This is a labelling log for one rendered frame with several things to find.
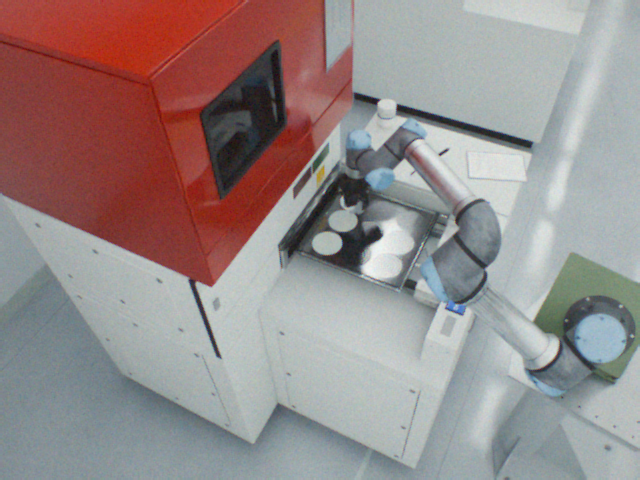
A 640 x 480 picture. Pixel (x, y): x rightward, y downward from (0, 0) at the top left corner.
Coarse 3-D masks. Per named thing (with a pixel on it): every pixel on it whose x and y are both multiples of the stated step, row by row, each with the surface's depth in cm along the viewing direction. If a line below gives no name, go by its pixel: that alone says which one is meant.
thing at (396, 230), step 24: (360, 216) 189; (384, 216) 189; (408, 216) 188; (432, 216) 188; (312, 240) 182; (360, 240) 182; (384, 240) 182; (408, 240) 181; (360, 264) 175; (384, 264) 175; (408, 264) 175
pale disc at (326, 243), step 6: (324, 234) 184; (330, 234) 184; (336, 234) 184; (318, 240) 182; (324, 240) 182; (330, 240) 182; (336, 240) 182; (318, 246) 181; (324, 246) 181; (330, 246) 180; (336, 246) 180; (324, 252) 179; (330, 252) 179
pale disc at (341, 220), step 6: (342, 210) 191; (330, 216) 189; (336, 216) 189; (342, 216) 189; (348, 216) 189; (354, 216) 189; (330, 222) 187; (336, 222) 187; (342, 222) 187; (348, 222) 187; (354, 222) 187; (336, 228) 186; (342, 228) 185; (348, 228) 185
